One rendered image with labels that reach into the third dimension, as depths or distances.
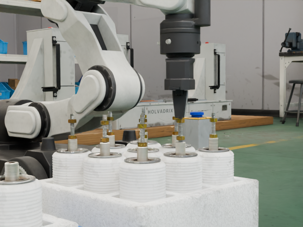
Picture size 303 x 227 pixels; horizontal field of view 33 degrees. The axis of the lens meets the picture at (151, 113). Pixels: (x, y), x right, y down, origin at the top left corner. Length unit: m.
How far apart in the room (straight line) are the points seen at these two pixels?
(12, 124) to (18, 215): 1.09
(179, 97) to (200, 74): 3.75
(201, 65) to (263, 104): 2.09
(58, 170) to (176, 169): 0.28
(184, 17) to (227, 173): 0.37
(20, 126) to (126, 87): 0.47
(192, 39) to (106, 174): 0.34
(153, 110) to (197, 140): 2.69
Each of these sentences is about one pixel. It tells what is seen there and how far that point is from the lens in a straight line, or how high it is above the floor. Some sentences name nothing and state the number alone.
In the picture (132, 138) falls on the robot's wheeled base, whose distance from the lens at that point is 1.83.
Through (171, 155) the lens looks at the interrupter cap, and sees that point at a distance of 1.13.
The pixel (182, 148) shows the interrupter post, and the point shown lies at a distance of 1.14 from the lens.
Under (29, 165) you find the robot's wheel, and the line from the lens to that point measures 1.52.
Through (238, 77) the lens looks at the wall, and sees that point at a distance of 7.05.
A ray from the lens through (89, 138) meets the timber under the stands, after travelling 3.59.
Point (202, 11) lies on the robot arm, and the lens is 1.12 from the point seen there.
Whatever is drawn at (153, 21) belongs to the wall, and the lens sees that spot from 8.05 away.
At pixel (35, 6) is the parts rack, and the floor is 1.39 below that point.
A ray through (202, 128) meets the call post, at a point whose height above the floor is 0.28.
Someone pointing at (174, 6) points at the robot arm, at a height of 0.57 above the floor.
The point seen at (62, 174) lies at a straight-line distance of 1.21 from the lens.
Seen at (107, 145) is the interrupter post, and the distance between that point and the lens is 1.14.
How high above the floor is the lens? 0.40
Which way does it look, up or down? 3 degrees down
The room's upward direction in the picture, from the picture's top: straight up
